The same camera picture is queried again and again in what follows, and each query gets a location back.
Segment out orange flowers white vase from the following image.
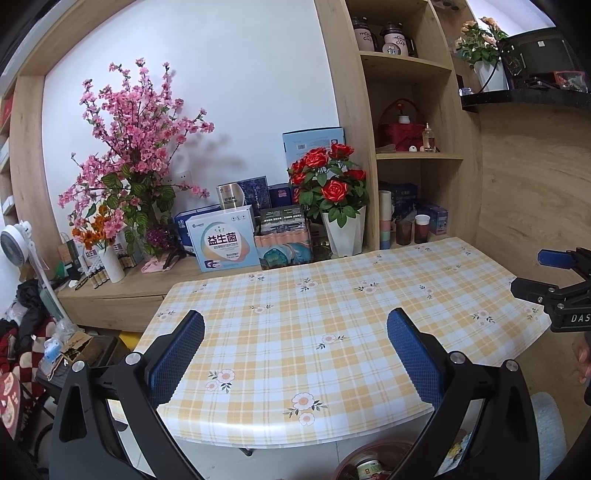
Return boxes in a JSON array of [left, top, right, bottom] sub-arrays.
[[70, 203, 125, 284]]

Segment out plaid floral tablecloth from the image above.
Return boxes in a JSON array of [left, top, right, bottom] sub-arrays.
[[137, 238, 550, 449]]

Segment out light blue flat box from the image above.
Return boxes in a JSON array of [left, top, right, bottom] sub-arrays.
[[283, 127, 345, 167]]

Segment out red rose bouquet white vase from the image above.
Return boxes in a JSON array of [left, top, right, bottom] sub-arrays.
[[287, 143, 369, 257]]

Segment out wooden shelf unit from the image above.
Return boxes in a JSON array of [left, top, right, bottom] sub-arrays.
[[315, 1, 482, 250]]

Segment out teal patterned gift box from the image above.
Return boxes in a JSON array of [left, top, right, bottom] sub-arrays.
[[254, 227, 312, 270]]

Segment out grey fluffy slipper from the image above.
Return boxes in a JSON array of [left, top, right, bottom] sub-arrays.
[[531, 392, 567, 480]]

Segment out person's right hand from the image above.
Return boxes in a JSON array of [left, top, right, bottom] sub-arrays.
[[572, 333, 591, 384]]

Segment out red white paper cup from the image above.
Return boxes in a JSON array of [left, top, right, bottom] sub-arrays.
[[415, 214, 431, 244]]

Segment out white probiotic box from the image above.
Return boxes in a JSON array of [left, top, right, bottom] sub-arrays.
[[185, 205, 260, 273]]

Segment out white desk fan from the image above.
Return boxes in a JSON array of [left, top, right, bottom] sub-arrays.
[[1, 221, 69, 320]]

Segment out stack of pastel cups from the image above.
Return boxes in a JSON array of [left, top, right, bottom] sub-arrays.
[[379, 190, 393, 250]]

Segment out pink roses white pot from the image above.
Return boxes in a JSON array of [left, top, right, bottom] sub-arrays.
[[455, 17, 509, 92]]

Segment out brown plastic trash bin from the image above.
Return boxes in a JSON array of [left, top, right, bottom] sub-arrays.
[[332, 440, 412, 480]]

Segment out pink blossom artificial plant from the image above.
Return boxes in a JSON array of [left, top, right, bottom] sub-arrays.
[[58, 58, 214, 256]]

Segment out cardboard box on case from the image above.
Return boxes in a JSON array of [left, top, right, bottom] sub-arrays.
[[58, 331, 103, 365]]

